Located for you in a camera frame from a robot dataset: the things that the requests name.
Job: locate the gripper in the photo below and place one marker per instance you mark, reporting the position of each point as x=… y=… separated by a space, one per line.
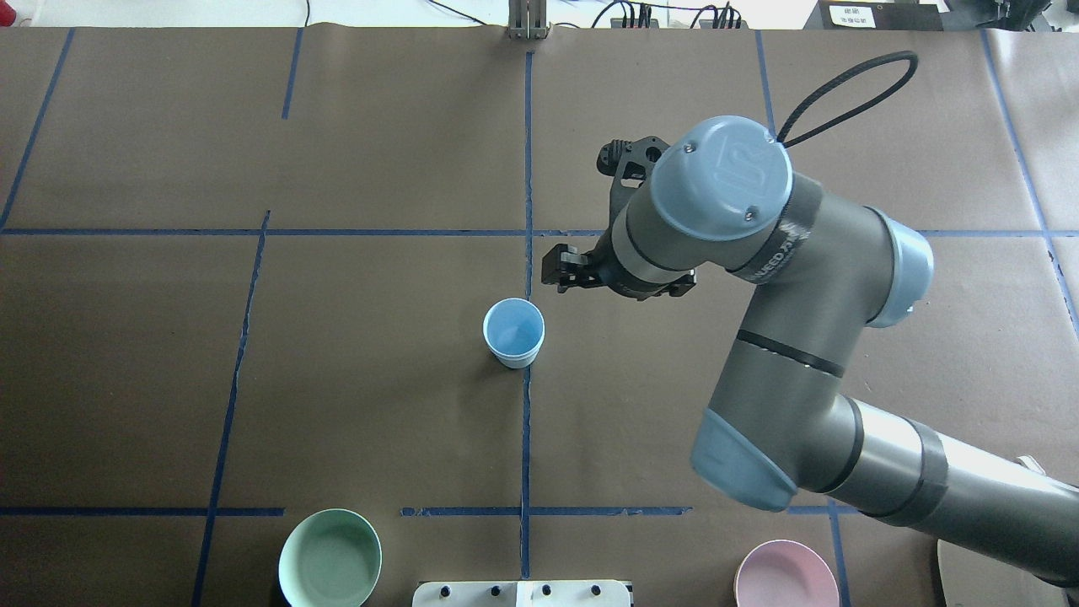
x=634 y=287

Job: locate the light blue cup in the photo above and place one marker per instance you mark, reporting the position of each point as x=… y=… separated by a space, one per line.
x=513 y=326
x=516 y=361

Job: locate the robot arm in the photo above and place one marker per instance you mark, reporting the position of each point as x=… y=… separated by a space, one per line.
x=824 y=269

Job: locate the black box with label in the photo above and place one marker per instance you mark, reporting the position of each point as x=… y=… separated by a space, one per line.
x=874 y=15

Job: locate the green bowl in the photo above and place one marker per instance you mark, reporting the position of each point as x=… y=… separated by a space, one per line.
x=332 y=558

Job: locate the pink bowl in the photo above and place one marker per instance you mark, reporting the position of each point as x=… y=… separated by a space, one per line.
x=784 y=573

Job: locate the white power plug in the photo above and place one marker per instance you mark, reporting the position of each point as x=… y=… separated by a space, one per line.
x=1030 y=463

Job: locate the cream toaster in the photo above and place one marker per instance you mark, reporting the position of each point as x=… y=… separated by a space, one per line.
x=970 y=579

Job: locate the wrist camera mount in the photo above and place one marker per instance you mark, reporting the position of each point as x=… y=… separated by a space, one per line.
x=629 y=165

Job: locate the aluminium frame post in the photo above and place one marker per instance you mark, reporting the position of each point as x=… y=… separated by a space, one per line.
x=527 y=20

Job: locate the white camera post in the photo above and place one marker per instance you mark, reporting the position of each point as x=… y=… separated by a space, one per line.
x=586 y=592

